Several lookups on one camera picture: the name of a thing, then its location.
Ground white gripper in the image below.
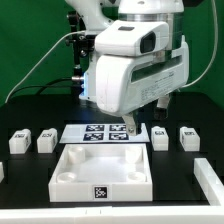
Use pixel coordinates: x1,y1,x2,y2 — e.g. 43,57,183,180
95,37,190,136

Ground white square table top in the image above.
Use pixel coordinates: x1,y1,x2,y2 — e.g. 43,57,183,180
48,143,153,202

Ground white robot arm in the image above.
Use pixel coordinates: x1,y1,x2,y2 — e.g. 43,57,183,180
65,0,189,136

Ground white marker sheet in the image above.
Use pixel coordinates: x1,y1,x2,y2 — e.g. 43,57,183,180
60,124,150,144

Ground white obstacle fence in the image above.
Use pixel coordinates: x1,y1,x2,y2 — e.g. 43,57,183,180
0,158,224,224

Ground white part left edge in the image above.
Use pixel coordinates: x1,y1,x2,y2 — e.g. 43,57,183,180
0,162,4,183

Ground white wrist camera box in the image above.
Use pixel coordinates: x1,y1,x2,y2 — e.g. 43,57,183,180
95,20,169,57

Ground black camera stand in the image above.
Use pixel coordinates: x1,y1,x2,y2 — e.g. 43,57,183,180
65,11,95,86

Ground white cable right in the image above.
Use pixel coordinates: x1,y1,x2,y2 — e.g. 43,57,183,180
181,0,219,89

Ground white cable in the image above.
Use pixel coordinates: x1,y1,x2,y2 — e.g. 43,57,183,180
4,30,87,104
181,0,219,89

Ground black cable left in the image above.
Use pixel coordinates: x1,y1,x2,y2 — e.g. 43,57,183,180
5,78,83,103

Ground white cable left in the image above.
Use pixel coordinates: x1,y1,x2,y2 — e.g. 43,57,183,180
4,30,87,104

